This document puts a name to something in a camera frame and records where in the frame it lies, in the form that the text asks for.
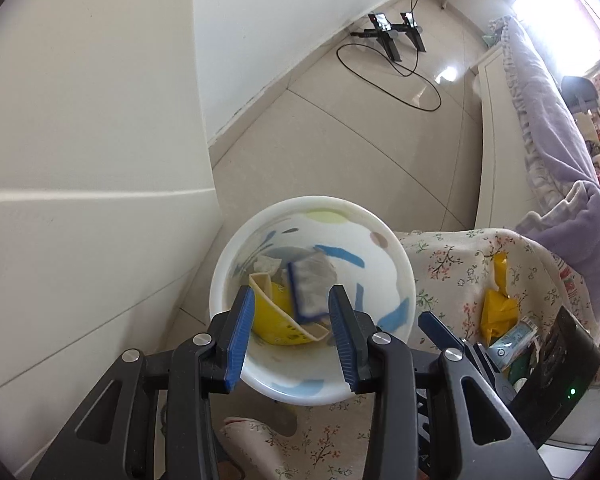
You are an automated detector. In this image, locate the white bed frame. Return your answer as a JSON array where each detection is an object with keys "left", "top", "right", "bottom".
[{"left": 467, "top": 42, "right": 543, "bottom": 233}]

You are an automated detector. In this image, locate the purple ruffled blanket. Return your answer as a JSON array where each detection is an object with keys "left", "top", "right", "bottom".
[{"left": 489, "top": 16, "right": 600, "bottom": 321}]

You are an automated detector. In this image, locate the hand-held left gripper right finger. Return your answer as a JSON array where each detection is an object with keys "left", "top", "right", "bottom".
[{"left": 327, "top": 285, "right": 552, "bottom": 480}]

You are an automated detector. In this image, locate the green white packet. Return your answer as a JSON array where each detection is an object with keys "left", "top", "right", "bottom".
[{"left": 489, "top": 318, "right": 539, "bottom": 373}]

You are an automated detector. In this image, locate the yellow crumpled wrapper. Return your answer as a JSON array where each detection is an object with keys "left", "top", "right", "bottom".
[{"left": 480, "top": 252, "right": 520, "bottom": 348}]

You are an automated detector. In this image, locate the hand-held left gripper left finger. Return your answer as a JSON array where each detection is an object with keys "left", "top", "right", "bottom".
[{"left": 30, "top": 285, "right": 257, "bottom": 480}]

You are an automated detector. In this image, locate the white bowl with coloured strokes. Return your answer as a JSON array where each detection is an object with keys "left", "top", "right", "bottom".
[{"left": 209, "top": 195, "right": 416, "bottom": 407}]

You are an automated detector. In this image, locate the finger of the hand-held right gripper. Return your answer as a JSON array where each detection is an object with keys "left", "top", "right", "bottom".
[{"left": 418, "top": 311, "right": 467, "bottom": 356}]

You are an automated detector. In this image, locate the floral tablecloth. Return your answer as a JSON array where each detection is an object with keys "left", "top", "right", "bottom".
[{"left": 219, "top": 228, "right": 600, "bottom": 480}]

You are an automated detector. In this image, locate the black floor stand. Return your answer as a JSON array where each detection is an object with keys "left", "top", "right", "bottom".
[{"left": 351, "top": 0, "right": 427, "bottom": 63}]

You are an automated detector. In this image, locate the dark chair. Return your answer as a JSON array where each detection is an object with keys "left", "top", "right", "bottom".
[{"left": 561, "top": 75, "right": 600, "bottom": 113}]

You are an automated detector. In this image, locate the crumpled white tissue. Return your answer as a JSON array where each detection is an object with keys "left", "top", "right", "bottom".
[{"left": 253, "top": 255, "right": 284, "bottom": 277}]

